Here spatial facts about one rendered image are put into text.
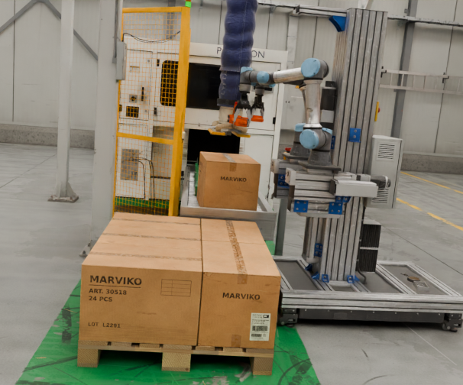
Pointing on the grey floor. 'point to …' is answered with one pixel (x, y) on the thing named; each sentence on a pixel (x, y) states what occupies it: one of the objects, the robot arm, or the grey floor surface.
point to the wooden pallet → (174, 354)
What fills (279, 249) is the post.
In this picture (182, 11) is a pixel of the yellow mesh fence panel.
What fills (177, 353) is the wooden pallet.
